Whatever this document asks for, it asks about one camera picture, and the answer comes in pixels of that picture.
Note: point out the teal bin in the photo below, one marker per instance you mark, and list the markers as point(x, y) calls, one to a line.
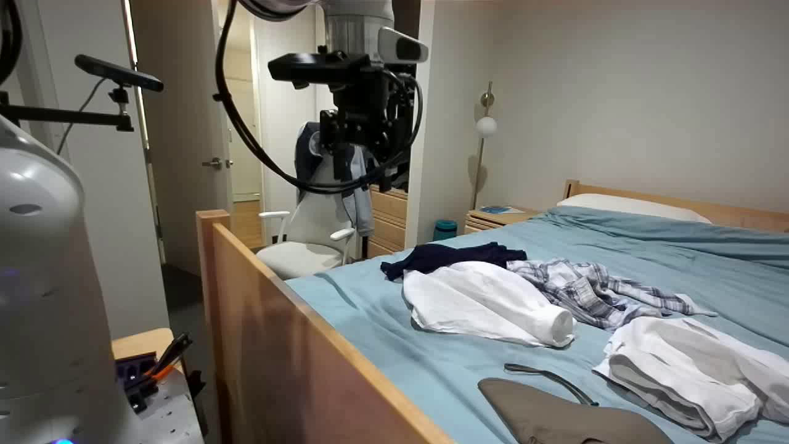
point(445, 229)

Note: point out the black and orange tools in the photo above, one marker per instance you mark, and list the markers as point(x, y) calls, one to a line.
point(156, 371)

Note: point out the white shorts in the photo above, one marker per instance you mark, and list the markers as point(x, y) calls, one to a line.
point(691, 371)

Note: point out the white shirt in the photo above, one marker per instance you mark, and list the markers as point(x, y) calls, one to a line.
point(477, 304)

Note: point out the wooden side table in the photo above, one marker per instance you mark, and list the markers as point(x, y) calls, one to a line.
point(145, 341)

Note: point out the wooden nightstand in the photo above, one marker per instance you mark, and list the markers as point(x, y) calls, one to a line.
point(493, 219)

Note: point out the grey hat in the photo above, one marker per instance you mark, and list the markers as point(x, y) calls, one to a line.
point(559, 415)

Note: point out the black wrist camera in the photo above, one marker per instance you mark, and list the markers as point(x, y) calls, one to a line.
point(317, 66)

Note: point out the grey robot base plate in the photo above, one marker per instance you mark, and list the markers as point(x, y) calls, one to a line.
point(168, 415)

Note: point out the globe floor lamp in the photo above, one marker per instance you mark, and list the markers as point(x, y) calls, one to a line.
point(487, 127)

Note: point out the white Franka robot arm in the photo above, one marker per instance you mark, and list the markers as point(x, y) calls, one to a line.
point(41, 286)

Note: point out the white pillow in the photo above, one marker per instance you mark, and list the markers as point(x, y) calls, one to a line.
point(625, 204)

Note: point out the white door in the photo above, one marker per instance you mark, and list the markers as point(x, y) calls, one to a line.
point(180, 98)

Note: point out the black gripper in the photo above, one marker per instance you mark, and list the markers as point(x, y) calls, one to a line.
point(366, 94)

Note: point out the navy blue garment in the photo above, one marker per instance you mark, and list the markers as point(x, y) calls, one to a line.
point(445, 257)

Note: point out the light blue bed sheet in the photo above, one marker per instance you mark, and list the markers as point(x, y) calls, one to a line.
point(370, 346)

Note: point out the blue plaid shorts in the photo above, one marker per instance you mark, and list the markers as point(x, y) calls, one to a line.
point(582, 286)

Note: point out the wooden bed frame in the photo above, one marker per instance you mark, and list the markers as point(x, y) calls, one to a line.
point(273, 361)

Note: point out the white office chair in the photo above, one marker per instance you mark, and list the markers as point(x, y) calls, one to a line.
point(299, 259)

